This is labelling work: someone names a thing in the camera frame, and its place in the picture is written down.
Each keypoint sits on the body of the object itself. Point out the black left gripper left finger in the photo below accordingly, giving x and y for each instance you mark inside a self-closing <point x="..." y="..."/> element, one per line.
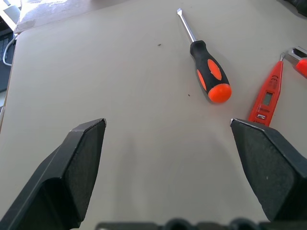
<point x="60" y="177"/>

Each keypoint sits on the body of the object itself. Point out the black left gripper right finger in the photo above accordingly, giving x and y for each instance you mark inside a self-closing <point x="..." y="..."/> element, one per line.
<point x="271" y="167"/>

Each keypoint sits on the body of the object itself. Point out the orange voltage tester pen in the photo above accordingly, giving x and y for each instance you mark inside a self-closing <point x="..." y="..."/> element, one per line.
<point x="267" y="95"/>

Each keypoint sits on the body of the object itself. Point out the orange black utility knife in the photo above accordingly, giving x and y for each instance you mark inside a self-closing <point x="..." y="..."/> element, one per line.
<point x="301" y="65"/>

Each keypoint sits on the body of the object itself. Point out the black orange screwdriver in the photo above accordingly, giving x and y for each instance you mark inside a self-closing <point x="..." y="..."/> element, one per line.
<point x="211" y="69"/>

